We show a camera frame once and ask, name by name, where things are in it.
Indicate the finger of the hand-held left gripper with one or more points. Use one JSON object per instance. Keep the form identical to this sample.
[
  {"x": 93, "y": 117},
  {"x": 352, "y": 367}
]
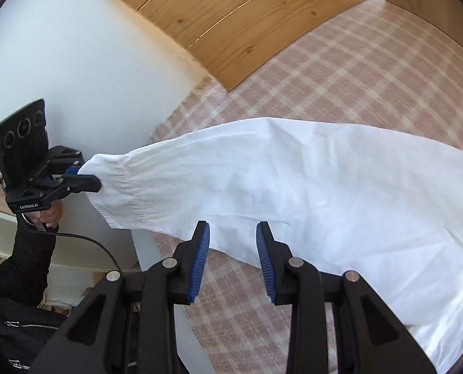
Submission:
[
  {"x": 83, "y": 184},
  {"x": 72, "y": 171}
]

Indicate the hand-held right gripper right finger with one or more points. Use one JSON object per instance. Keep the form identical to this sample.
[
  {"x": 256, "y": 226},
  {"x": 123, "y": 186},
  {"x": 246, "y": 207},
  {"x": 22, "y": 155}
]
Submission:
[{"x": 266, "y": 265}]

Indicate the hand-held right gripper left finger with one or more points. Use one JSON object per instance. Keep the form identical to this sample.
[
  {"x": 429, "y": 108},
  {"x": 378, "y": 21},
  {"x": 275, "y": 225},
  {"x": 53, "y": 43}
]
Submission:
[{"x": 200, "y": 265}]

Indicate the white shirt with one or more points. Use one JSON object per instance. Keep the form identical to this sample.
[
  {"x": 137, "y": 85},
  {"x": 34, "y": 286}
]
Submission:
[{"x": 294, "y": 183}]

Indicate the person's left forearm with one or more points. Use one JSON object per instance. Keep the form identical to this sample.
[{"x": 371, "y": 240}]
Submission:
[{"x": 28, "y": 257}]

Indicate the person's left hand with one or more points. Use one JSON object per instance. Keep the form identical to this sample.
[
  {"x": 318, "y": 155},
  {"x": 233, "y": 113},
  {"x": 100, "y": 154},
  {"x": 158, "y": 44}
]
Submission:
[{"x": 52, "y": 214}]

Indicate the person's black jacket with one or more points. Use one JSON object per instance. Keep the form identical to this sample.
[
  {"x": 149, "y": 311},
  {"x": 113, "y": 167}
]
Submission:
[{"x": 9, "y": 331}]

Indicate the pink plaid blanket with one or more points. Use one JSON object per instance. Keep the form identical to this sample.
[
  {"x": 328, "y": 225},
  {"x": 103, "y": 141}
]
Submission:
[{"x": 352, "y": 78}]

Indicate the pine plank board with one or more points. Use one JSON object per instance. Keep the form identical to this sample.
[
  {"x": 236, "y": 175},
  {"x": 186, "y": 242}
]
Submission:
[{"x": 235, "y": 19}]

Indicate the light oak board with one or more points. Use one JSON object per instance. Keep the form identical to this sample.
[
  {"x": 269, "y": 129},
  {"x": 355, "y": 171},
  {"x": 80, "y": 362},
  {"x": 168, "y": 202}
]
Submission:
[{"x": 434, "y": 4}]

